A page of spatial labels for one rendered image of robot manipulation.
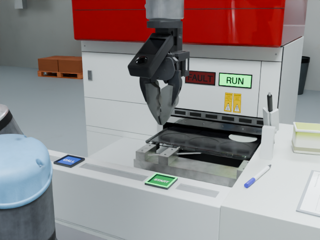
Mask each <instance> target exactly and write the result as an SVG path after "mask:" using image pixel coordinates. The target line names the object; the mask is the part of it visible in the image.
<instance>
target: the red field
mask: <svg viewBox="0 0 320 240"><path fill-rule="evenodd" d="M186 82H194V83H205V84H214V73H205V72H192V71H189V76H187V77H186Z"/></svg>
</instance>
